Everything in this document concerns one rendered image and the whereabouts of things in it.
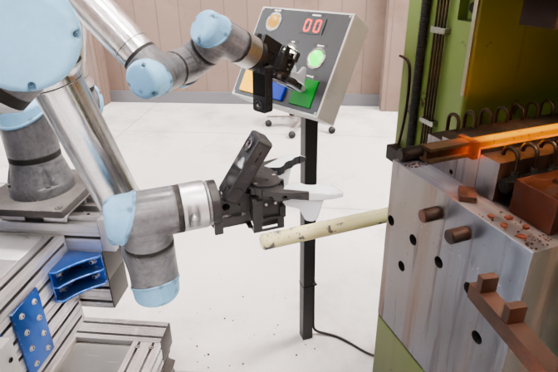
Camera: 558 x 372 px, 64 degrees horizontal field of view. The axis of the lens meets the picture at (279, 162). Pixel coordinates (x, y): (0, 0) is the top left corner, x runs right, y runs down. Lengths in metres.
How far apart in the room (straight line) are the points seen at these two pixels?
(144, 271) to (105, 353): 0.92
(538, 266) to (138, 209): 0.62
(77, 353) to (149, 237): 1.01
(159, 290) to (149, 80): 0.38
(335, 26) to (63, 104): 0.73
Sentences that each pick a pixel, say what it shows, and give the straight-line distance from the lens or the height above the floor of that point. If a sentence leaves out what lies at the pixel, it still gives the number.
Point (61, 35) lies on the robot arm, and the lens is 0.55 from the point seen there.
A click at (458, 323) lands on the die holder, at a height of 0.67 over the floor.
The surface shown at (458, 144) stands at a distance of 0.89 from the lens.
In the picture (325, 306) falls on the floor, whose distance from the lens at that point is 1.98.
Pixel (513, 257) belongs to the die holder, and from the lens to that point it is 0.82.
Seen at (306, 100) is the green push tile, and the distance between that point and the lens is 1.18.
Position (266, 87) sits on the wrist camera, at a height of 1.06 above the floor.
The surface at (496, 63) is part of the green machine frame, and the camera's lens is 1.17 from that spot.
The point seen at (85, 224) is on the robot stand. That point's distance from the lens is 1.17.
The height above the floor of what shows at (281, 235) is 0.64.
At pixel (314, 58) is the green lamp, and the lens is 1.21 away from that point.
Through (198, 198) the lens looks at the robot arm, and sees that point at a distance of 0.68.
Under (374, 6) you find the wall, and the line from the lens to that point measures 4.40.
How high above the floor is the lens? 1.32
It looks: 24 degrees down
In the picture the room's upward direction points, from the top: 1 degrees counter-clockwise
